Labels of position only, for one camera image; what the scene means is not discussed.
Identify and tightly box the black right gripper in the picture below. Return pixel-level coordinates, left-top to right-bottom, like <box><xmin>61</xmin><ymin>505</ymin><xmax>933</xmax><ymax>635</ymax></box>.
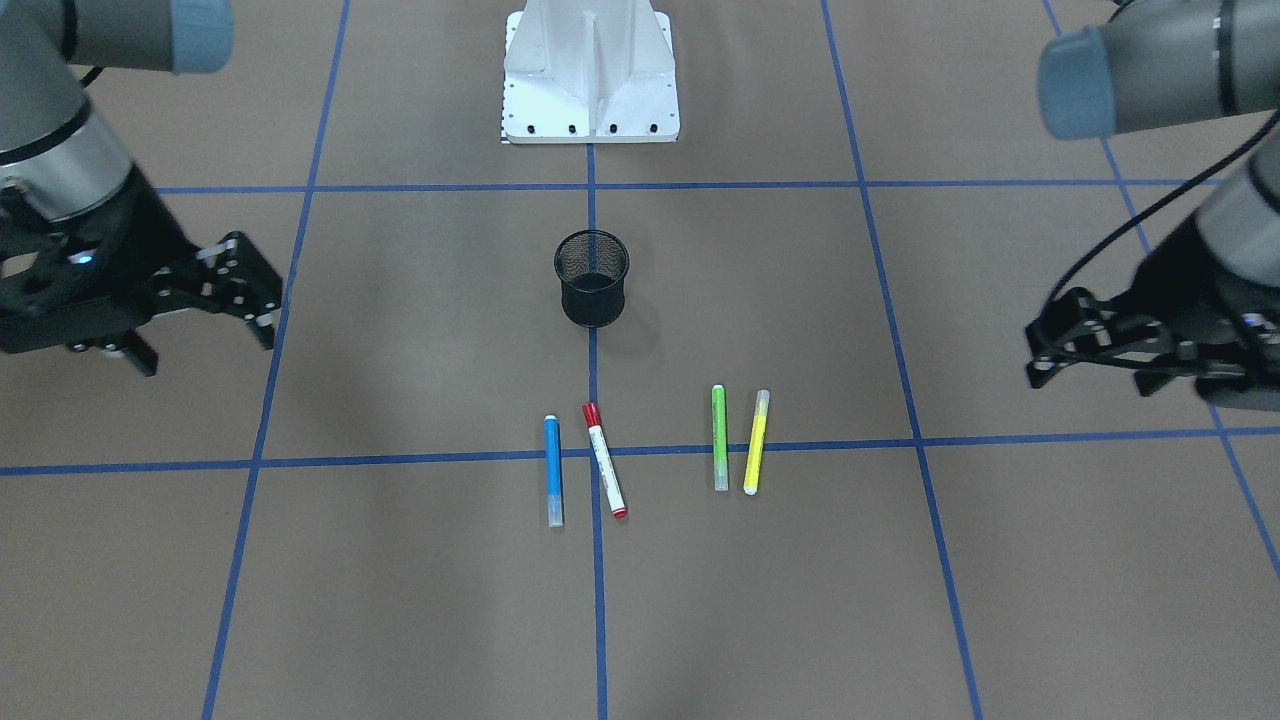
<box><xmin>1</xmin><ymin>170</ymin><xmax>284</xmax><ymax>378</ymax></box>

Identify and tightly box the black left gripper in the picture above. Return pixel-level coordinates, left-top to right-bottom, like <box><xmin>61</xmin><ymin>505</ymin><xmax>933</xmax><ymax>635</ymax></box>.
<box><xmin>1024</xmin><ymin>217</ymin><xmax>1277</xmax><ymax>413</ymax></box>

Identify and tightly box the yellow highlighter pen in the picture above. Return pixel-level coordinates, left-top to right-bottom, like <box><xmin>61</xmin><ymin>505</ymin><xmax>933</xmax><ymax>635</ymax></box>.
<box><xmin>742</xmin><ymin>389</ymin><xmax>771</xmax><ymax>497</ymax></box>

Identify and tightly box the green highlighter pen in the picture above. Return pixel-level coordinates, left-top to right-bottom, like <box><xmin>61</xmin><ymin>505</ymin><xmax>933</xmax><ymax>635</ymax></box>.
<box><xmin>710</xmin><ymin>384</ymin><xmax>730</xmax><ymax>493</ymax></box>

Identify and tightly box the blue highlighter pen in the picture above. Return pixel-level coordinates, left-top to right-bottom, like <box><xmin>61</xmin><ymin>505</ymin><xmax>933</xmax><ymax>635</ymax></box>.
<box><xmin>543</xmin><ymin>414</ymin><xmax>564</xmax><ymax>528</ymax></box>

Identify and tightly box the red marker pen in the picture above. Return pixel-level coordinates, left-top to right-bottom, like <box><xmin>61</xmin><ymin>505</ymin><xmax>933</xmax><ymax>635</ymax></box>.
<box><xmin>582</xmin><ymin>401</ymin><xmax>628</xmax><ymax>519</ymax></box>

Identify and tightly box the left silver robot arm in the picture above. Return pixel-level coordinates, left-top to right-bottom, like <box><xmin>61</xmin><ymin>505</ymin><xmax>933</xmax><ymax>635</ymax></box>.
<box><xmin>1025</xmin><ymin>1</ymin><xmax>1279</xmax><ymax>413</ymax></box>

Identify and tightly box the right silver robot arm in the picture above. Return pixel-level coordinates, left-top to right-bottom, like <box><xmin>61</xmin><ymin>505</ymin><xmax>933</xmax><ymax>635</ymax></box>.
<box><xmin>1</xmin><ymin>1</ymin><xmax>284</xmax><ymax>377</ymax></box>

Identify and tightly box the brown paper table cover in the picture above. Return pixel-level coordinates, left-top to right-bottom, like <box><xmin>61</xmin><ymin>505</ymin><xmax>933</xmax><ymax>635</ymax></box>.
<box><xmin>3</xmin><ymin>1</ymin><xmax>1277</xmax><ymax>719</ymax></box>

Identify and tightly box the black mesh pen cup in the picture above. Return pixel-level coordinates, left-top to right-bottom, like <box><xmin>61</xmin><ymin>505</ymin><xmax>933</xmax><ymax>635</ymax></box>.
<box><xmin>553</xmin><ymin>229</ymin><xmax>630</xmax><ymax>328</ymax></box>

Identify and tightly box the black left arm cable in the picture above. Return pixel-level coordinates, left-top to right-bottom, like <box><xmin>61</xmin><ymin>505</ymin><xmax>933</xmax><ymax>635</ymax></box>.
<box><xmin>1041</xmin><ymin>110</ymin><xmax>1280</xmax><ymax>322</ymax></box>

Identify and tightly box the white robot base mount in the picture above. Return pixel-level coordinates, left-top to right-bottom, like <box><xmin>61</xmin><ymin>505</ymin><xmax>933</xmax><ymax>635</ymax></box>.
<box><xmin>500</xmin><ymin>1</ymin><xmax>681</xmax><ymax>145</ymax></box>

